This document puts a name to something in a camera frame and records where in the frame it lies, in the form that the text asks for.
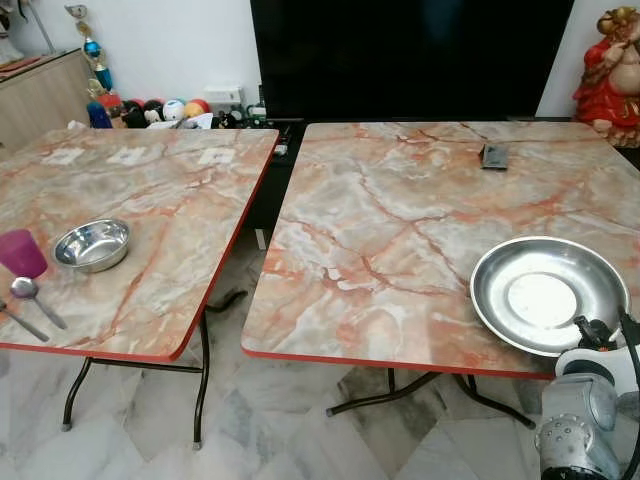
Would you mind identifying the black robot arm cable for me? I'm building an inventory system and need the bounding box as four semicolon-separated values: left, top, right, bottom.
614;308;640;480

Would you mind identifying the black television stand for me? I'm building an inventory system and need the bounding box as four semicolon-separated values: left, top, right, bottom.
240;117;307;233

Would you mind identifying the orange toy ball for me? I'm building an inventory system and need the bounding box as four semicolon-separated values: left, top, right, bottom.
185;97;212;120

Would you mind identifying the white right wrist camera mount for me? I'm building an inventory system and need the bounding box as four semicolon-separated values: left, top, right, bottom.
555;344;640;393

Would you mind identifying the large steel plate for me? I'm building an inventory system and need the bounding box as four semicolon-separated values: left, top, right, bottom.
470;236;632;359

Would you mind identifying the black television screen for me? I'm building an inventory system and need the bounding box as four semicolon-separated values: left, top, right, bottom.
249;0;577;122

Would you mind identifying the pink plastic cup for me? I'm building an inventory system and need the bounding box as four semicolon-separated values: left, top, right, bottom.
0;229;49;282

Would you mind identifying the gold and blue trophy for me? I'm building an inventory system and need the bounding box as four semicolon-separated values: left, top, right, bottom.
64;4;117;102

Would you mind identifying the small dark flat box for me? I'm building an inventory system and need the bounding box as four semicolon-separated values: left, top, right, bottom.
481;143;509;171

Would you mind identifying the red and gold statue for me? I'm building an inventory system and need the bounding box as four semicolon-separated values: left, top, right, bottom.
572;7;640;149

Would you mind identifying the white power box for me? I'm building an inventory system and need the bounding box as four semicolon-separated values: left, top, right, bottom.
204;84;245;112

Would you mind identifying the marble folding table with stickers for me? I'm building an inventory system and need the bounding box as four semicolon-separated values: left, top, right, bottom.
0;125;281;448

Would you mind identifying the large marble folding table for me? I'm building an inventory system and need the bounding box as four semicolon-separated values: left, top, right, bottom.
241;120;640;431

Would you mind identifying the wooden cabinet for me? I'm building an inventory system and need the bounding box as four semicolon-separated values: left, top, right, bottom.
0;48;98;153

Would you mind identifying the steel spoon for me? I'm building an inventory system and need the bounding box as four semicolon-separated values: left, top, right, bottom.
10;276;69;332

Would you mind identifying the small steel bowl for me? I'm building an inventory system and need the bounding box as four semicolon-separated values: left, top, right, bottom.
54;218;132;273

